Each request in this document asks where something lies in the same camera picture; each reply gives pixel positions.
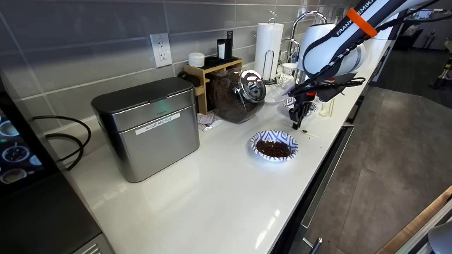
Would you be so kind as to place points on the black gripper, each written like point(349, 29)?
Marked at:
point(301, 102)

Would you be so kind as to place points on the large coffee bean pile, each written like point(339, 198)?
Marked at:
point(275, 150)

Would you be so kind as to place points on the clear zip bag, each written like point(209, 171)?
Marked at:
point(277, 92)

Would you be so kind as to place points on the metal paper towel holder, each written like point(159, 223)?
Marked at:
point(270, 82)

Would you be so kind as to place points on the tall chrome faucet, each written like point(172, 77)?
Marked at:
point(294, 50)

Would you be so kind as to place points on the white paper towel roll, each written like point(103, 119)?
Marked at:
point(268, 37)

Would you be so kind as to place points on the small white packet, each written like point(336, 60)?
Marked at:
point(207, 122)

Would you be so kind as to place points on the wooden shelf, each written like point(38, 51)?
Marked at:
point(203, 92)

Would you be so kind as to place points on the tall slim black bottle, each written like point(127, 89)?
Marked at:
point(229, 44)

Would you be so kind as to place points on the black canister with label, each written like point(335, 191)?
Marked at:
point(220, 50)

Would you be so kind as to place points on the small white jar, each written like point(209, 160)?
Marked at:
point(196, 60)

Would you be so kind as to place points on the stainless steel bin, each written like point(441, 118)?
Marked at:
point(155, 142)

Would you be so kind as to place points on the wooden table edge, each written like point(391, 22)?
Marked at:
point(414, 221)

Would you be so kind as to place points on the grey rounded object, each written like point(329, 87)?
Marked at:
point(442, 240)

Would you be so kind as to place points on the black glossy appliance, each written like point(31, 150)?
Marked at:
point(46, 221)

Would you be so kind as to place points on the black monitor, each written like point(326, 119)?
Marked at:
point(18, 160)

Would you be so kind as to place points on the white wall outlet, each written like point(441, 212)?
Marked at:
point(161, 50)

